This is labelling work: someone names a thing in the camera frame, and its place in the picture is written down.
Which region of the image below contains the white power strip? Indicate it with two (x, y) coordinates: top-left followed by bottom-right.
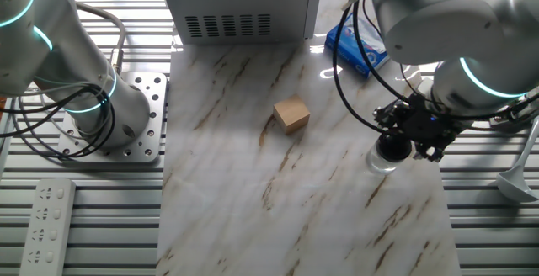
(19, 178), (77, 276)

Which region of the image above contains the blue tissue pack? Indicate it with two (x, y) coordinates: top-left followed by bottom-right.
(324, 13), (391, 79)

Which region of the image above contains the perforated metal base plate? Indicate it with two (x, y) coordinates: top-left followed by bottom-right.
(56, 72), (168, 163)

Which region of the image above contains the grey base cable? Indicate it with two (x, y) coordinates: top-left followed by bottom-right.
(75, 2), (128, 77)

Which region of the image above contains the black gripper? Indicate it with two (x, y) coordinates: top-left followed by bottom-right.
(373, 94), (462, 162)

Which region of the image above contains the metal clamp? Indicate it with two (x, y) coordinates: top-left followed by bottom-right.
(488, 98), (539, 132)

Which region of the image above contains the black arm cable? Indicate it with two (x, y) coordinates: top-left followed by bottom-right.
(331, 0), (539, 136)

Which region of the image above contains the black base cable bundle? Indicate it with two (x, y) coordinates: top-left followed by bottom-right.
(0, 82), (117, 160)

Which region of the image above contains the clear glass jar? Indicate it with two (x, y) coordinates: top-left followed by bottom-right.
(365, 144), (405, 175)

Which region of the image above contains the wooden block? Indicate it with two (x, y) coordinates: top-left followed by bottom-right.
(272, 94), (312, 135)

